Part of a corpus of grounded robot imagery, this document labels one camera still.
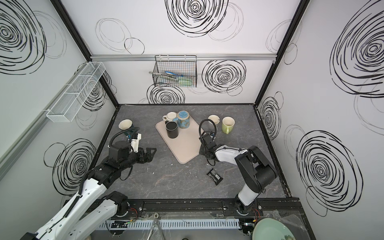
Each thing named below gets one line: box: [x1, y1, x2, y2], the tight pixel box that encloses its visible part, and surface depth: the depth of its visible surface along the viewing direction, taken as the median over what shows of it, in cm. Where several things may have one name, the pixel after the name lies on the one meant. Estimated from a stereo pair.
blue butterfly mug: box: [173, 110, 190, 129], surface depth 101 cm
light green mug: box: [221, 116, 235, 135], surface depth 99 cm
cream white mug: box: [162, 111, 178, 122], surface depth 106 cm
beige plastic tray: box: [155, 116, 202, 164], surface depth 102 cm
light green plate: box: [252, 217, 296, 240], surface depth 69 cm
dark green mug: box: [118, 119, 134, 136], surface depth 98 cm
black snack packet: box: [206, 168, 224, 186], surface depth 84 cm
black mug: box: [165, 120, 179, 139], surface depth 100 cm
